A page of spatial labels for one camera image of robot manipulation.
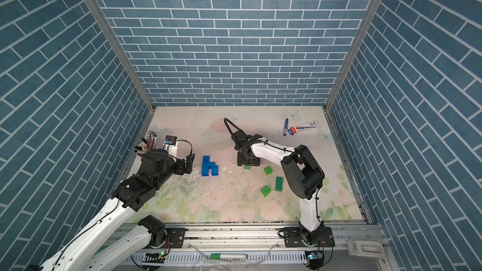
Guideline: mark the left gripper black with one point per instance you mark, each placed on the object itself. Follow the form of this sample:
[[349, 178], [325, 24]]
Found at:
[[181, 169]]

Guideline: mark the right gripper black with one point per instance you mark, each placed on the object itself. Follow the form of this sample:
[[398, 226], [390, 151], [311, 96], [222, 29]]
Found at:
[[240, 160]]

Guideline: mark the long blue lego brick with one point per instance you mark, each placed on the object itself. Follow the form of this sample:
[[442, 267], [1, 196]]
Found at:
[[208, 165]]

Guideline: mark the green lego small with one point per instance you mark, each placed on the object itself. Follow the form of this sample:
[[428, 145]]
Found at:
[[268, 170]]

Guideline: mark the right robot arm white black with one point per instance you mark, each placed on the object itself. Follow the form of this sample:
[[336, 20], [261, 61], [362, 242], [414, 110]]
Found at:
[[303, 174]]

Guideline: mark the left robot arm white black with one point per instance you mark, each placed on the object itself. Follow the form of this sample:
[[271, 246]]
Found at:
[[84, 251]]

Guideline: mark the long green lego brick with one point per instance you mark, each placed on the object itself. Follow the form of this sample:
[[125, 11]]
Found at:
[[279, 184]]

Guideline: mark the bundle of pens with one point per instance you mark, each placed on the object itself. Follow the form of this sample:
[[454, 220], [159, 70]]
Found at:
[[149, 141]]

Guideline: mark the blue marker pen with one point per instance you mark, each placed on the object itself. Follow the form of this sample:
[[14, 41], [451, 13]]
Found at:
[[285, 129]]

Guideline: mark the white toothpaste tube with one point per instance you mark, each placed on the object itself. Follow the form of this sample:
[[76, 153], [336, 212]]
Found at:
[[301, 128]]

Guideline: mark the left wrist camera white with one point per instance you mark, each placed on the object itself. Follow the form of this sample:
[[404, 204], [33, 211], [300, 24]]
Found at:
[[170, 145]]

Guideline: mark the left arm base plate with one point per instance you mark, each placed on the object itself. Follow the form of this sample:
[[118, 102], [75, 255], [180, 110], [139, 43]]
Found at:
[[175, 238]]

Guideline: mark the aluminium front rail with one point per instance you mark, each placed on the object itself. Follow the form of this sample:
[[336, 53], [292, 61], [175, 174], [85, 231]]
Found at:
[[264, 236]]

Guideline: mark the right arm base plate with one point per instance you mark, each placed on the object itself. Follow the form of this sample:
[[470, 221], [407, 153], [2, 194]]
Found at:
[[297, 237]]

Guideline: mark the green marker on rail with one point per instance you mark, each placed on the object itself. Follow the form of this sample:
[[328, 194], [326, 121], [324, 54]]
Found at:
[[229, 256]]

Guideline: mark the white plastic handle part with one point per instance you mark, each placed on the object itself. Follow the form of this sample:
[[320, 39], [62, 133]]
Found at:
[[365, 249]]

